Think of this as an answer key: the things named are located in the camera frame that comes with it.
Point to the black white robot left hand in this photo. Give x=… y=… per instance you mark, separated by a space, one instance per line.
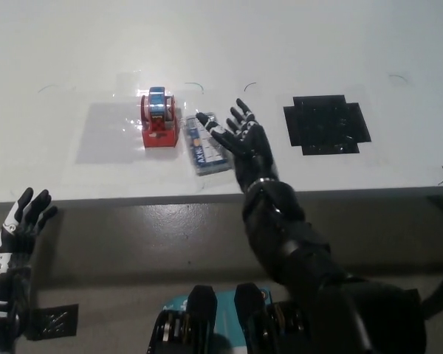
x=16 y=239

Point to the clear plastic film sheet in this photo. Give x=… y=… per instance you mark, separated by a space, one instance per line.
x=107 y=136

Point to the red tape dispenser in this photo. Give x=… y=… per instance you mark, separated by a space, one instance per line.
x=158 y=129

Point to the black tape patch cross-shaped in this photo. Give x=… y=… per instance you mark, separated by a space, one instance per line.
x=325 y=125

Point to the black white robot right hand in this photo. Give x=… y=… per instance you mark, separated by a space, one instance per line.
x=249 y=147

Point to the black floor tape patch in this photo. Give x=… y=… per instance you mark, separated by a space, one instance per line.
x=55 y=321

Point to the clear blue screw box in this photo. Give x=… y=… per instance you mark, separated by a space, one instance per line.
x=206 y=159

